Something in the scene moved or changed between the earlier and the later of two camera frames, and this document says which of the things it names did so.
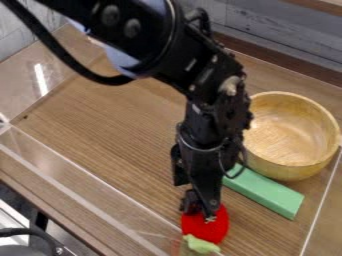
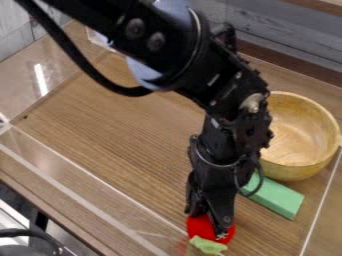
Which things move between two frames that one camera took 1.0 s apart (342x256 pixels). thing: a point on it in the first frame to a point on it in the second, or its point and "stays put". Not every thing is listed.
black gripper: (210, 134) to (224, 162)
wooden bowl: (293, 135) stays put
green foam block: (270, 192) stays put
